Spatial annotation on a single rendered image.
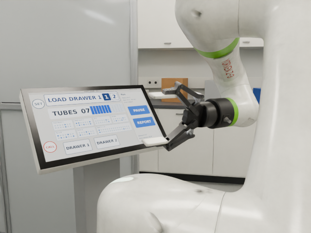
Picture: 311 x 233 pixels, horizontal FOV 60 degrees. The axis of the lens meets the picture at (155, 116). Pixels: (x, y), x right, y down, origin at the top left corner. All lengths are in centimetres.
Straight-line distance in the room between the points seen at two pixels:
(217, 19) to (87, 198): 84
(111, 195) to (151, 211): 6
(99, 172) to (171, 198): 81
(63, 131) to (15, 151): 125
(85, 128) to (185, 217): 75
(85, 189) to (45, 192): 109
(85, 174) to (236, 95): 62
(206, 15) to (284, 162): 29
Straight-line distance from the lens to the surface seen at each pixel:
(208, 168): 314
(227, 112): 81
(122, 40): 176
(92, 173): 110
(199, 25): 52
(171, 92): 70
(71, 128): 99
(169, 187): 33
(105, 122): 105
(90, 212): 116
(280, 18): 47
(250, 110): 88
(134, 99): 118
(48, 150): 93
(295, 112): 36
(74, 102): 106
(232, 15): 51
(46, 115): 100
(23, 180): 224
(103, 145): 99
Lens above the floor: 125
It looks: 9 degrees down
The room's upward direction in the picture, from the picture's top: straight up
